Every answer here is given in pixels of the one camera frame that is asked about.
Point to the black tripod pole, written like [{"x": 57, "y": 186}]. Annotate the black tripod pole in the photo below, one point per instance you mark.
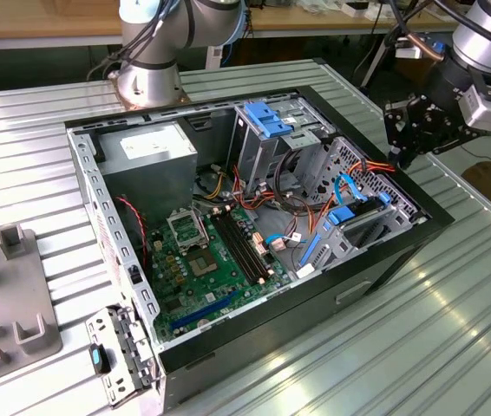
[{"x": 371, "y": 76}]

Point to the metal disk bay cage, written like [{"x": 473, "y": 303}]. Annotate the metal disk bay cage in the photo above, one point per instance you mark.
[{"x": 336, "y": 247}]

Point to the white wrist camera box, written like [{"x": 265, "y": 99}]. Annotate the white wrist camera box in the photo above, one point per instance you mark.
[{"x": 490, "y": 112}]

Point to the grey power supply unit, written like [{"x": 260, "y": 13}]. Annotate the grey power supply unit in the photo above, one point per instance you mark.
[{"x": 150, "y": 177}]

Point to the hard disk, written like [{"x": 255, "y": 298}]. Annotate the hard disk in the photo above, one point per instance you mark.
[{"x": 341, "y": 215}]

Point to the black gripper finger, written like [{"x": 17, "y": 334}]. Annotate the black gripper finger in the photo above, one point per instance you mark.
[
  {"x": 395, "y": 125},
  {"x": 432, "y": 134}
]

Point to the metal optical drive cage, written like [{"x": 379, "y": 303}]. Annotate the metal optical drive cage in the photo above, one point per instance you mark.
[{"x": 254, "y": 151}]

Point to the white box on desk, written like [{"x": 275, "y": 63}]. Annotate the white box on desk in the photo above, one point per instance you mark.
[{"x": 371, "y": 11}]

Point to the brown arm base plate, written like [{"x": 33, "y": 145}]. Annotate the brown arm base plate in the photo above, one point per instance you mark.
[{"x": 113, "y": 82}]

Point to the grey parts rack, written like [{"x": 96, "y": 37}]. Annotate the grey parts rack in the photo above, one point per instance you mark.
[{"x": 11, "y": 294}]

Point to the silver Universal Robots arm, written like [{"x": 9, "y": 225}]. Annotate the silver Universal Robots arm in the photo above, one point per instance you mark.
[{"x": 488, "y": 39}]

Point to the small white wrist camera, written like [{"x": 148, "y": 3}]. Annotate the small white wrist camera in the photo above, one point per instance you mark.
[{"x": 408, "y": 52}]

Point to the blue expansion slot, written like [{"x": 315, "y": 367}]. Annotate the blue expansion slot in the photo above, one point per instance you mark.
[{"x": 204, "y": 311}]

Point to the blue plastic drive latch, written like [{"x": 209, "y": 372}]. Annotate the blue plastic drive latch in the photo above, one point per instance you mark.
[{"x": 267, "y": 121}]

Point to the black RAM slot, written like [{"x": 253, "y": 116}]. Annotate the black RAM slot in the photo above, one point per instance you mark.
[
  {"x": 239, "y": 247},
  {"x": 234, "y": 247},
  {"x": 250, "y": 247},
  {"x": 244, "y": 247}
]

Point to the black latch with blue tab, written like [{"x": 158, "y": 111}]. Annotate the black latch with blue tab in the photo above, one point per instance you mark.
[{"x": 96, "y": 359}]

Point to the open black PC case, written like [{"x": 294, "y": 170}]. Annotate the open black PC case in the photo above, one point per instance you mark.
[{"x": 271, "y": 329}]

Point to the metal rear bracket plate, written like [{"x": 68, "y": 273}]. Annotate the metal rear bracket plate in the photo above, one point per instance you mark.
[{"x": 98, "y": 323}]

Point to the green motherboard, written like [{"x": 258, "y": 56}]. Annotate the green motherboard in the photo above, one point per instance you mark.
[{"x": 224, "y": 268}]

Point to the wooden desk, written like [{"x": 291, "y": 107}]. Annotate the wooden desk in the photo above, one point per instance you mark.
[
  {"x": 315, "y": 19},
  {"x": 33, "y": 21}
]

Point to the CPU socket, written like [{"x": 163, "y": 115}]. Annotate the CPU socket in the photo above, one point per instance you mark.
[{"x": 202, "y": 263}]

